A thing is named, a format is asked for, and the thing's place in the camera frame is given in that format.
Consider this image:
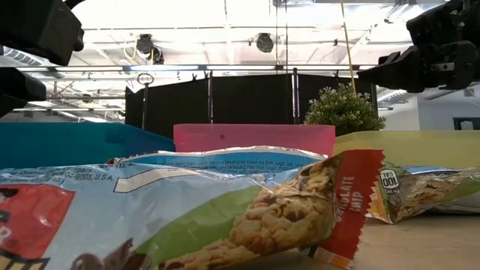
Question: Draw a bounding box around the yellow cable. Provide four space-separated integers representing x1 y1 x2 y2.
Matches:
339 0 358 95

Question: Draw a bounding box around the dark teal window frame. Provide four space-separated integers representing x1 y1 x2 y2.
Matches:
452 116 480 132

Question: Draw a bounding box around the small green potted plant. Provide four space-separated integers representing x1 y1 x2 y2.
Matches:
302 82 387 137

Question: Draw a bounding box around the black curtain partition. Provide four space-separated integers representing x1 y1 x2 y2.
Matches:
124 67 379 140

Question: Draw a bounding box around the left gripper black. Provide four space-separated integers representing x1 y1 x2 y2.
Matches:
0 0 86 118

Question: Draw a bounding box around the thin pole with ring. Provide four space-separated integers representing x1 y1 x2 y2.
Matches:
136 72 155 131

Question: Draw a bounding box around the yellow plastic tray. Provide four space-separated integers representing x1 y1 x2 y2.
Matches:
332 130 480 170

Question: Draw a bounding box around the black ceiling cable reel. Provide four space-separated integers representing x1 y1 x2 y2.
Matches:
254 32 275 54
134 33 166 65

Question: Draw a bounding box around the blue plastic tray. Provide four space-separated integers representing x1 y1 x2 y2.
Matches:
0 121 176 170

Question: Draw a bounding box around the red plastic tray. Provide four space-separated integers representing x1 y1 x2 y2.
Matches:
172 123 337 157

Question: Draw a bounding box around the green wrapper granola bar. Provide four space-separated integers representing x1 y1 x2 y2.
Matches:
366 160 480 225

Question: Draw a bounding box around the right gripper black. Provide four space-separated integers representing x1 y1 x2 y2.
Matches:
358 0 480 94

